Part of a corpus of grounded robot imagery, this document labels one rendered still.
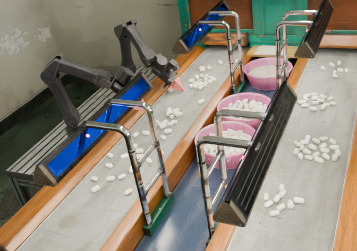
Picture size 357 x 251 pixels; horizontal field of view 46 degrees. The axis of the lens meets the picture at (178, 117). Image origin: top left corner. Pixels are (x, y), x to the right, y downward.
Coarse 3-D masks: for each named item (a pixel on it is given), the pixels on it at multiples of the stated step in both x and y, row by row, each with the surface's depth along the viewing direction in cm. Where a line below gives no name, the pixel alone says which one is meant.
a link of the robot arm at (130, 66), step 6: (126, 24) 235; (126, 36) 238; (120, 42) 240; (126, 42) 239; (126, 48) 241; (126, 54) 243; (126, 60) 245; (132, 60) 248; (126, 66) 247; (132, 66) 250
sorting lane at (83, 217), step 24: (192, 72) 248; (216, 72) 244; (168, 96) 226; (192, 96) 222; (144, 120) 207; (168, 120) 203; (192, 120) 200; (120, 144) 191; (144, 144) 188; (168, 144) 185; (96, 168) 177; (120, 168) 175; (144, 168) 173; (72, 192) 166; (96, 192) 164; (120, 192) 161; (48, 216) 155; (72, 216) 153; (96, 216) 152; (120, 216) 150; (48, 240) 144; (72, 240) 143; (96, 240) 141
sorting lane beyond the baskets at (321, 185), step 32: (320, 64) 233; (352, 64) 228; (352, 96) 199; (288, 128) 183; (320, 128) 179; (352, 128) 176; (288, 160) 164; (288, 192) 148; (320, 192) 146; (256, 224) 137; (288, 224) 135; (320, 224) 133
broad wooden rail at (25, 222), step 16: (160, 80) 239; (160, 96) 227; (144, 112) 213; (128, 128) 201; (112, 144) 190; (96, 160) 181; (80, 176) 172; (48, 192) 164; (64, 192) 164; (32, 208) 157; (48, 208) 157; (16, 224) 150; (32, 224) 150; (0, 240) 144; (16, 240) 144
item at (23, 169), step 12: (144, 72) 276; (96, 96) 255; (108, 96) 253; (84, 108) 243; (96, 108) 241; (60, 132) 223; (36, 144) 216; (48, 144) 214; (24, 156) 207; (36, 156) 206; (12, 168) 201; (24, 168) 198
